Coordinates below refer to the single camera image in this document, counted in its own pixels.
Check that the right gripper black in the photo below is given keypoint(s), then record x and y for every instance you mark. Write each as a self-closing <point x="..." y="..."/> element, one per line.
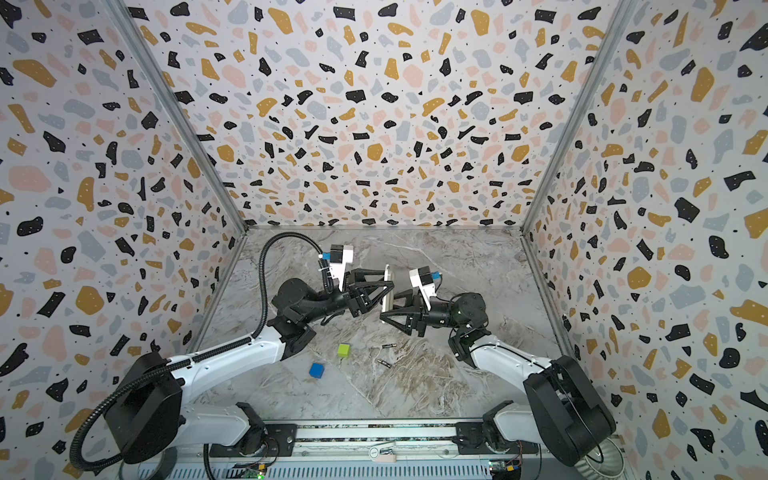
<point x="417" y="315"/>

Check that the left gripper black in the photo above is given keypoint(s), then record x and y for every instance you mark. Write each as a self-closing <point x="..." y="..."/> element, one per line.
<point x="362" y="305"/>

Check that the white remote control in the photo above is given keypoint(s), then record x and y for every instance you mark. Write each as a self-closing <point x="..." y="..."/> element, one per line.
<point x="388" y="299"/>

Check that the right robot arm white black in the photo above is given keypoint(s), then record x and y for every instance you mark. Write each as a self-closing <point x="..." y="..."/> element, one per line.
<point x="562" y="410"/>

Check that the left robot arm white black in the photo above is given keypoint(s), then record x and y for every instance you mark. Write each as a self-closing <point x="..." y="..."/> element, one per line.
<point x="160" y="415"/>

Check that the green cube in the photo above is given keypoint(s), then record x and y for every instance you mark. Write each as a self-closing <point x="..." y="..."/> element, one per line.
<point x="343" y="350"/>

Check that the blue cube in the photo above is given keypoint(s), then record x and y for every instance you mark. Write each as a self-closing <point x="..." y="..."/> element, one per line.
<point x="317" y="370"/>

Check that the grey ribbed fan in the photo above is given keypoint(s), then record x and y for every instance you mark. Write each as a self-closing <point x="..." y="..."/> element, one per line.
<point x="605" y="462"/>

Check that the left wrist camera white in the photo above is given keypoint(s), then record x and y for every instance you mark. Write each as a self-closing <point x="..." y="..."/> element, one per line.
<point x="333" y="265"/>

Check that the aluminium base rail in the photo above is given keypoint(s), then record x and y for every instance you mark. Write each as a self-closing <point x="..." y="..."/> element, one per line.
<point x="358" y="449"/>

